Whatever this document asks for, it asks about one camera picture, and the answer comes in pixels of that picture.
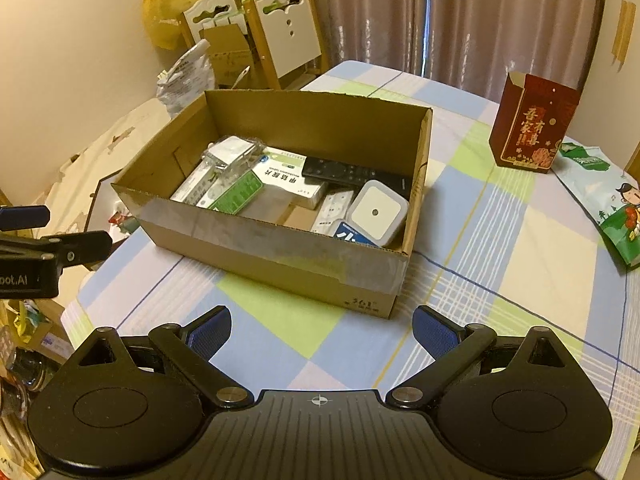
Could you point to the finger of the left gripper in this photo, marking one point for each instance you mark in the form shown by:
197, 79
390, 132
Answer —
51, 254
17, 218

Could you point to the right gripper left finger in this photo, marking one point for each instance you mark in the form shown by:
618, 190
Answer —
189, 349

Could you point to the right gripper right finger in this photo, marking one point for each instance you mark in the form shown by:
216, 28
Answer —
455, 350

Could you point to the white crocodile medicine box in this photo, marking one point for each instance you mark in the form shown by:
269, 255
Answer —
197, 183

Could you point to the white square night light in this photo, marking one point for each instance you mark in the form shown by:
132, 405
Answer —
377, 213

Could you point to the green throat spray box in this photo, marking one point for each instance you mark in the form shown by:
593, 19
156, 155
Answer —
231, 195

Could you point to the clear blue label case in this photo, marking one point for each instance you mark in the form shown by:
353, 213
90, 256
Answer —
226, 152

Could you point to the long white bagged remote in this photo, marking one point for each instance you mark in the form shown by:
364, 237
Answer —
333, 208

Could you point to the white blue medicine box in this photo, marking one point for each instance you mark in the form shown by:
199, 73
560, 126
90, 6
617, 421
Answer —
284, 170

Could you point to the black remote control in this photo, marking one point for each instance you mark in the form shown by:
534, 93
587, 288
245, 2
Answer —
350, 175

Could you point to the plaid tablecloth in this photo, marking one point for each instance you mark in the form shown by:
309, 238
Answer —
506, 248

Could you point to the brown cardboard box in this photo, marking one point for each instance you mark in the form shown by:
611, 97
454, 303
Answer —
271, 240

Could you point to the crumpled silver plastic bag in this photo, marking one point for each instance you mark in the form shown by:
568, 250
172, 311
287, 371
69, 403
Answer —
187, 79

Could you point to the green white snack bag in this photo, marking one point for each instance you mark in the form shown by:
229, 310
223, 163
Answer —
606, 193

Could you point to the small brown cardboard carton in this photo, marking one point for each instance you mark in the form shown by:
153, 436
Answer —
230, 56

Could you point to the red paper gift bag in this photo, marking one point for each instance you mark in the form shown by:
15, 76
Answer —
533, 116

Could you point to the yellow plastic bag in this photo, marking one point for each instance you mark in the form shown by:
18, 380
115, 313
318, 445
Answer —
161, 21

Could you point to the white wooden chair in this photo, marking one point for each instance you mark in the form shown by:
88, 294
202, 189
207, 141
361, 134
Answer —
288, 41
200, 14

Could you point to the brown curtain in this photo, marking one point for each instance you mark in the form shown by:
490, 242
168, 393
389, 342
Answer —
469, 44

